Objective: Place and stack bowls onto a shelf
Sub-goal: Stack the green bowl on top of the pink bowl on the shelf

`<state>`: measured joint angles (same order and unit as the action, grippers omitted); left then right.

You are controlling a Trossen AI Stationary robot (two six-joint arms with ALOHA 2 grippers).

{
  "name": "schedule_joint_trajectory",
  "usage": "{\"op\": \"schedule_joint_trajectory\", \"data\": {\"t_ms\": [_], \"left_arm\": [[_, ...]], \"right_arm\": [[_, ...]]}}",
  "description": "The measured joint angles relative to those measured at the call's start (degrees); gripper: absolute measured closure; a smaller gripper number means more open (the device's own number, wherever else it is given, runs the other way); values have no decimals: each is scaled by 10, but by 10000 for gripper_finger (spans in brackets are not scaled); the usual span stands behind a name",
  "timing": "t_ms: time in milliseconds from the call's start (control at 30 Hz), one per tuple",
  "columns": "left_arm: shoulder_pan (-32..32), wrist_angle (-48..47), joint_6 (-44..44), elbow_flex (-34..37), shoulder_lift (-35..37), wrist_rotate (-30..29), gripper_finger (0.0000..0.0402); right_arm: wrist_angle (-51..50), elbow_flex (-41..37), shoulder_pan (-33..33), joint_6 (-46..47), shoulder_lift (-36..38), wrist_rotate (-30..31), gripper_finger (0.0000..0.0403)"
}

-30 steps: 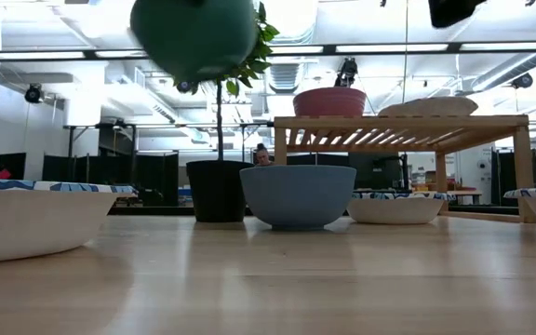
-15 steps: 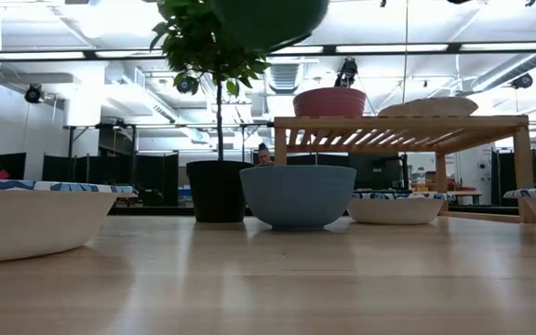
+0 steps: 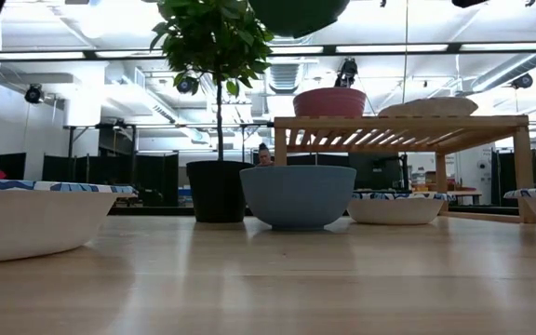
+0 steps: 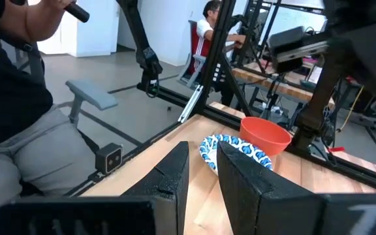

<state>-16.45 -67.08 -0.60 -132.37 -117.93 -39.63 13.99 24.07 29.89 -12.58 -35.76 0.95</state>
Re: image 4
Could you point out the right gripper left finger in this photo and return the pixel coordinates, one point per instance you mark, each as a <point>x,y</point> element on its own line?
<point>162,196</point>

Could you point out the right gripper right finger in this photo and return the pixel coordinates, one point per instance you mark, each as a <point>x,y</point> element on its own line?
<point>256,196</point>

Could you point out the red bowl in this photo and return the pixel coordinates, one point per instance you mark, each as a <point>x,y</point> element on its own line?
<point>264,135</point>

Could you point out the blue patterned paper bowl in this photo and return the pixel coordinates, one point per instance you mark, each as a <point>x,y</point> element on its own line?
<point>207,150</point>

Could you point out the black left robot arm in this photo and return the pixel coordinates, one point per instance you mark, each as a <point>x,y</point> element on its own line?
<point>322,91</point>

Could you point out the red tag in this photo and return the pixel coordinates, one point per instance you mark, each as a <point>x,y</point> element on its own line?
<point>335,149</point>

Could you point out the silver aluminium strip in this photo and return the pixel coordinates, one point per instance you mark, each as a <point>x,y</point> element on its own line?
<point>191,102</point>

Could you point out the wooden workstation table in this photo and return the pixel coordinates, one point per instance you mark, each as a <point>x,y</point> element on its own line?
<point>256,76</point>

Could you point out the office chair with grey armrest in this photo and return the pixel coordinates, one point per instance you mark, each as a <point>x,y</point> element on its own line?
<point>93,94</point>

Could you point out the person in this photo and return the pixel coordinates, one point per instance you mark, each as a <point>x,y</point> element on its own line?
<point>11,98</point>
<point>204,27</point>

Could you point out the person's hand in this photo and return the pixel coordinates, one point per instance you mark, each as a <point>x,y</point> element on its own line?
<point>57,3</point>

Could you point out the small black table camera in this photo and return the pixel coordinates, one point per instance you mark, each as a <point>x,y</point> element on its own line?
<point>109,159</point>

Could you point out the black aluminium table frame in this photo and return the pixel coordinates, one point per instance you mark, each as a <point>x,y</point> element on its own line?
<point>217,49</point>

